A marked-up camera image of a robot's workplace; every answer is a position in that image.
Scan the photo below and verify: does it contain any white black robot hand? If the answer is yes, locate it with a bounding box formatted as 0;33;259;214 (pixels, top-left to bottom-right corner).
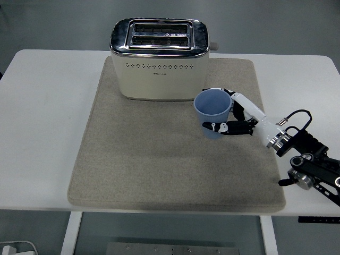
202;87;285;149

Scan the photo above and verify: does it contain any blue ribbed plastic cup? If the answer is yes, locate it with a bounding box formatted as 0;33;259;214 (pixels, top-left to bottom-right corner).
193;89;232;140

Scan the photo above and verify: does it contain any grey felt table mat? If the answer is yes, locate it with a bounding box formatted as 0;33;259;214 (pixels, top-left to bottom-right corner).
66;57;287;213

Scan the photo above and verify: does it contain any cream chrome two-slot toaster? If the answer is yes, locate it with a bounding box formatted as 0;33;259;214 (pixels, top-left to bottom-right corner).
109;18;220;101

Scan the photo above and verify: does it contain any white table leg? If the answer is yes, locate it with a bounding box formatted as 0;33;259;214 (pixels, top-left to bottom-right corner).
59;211;83;255
259;215;279;255

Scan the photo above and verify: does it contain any black table control panel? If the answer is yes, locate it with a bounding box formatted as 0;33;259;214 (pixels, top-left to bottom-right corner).
297;216;340;224

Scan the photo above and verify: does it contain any grey metal plate with screws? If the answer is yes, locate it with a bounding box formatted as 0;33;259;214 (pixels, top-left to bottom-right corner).
106;242;239;255

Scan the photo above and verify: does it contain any white power strip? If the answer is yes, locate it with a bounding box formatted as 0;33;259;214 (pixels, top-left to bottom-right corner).
0;240;39;255

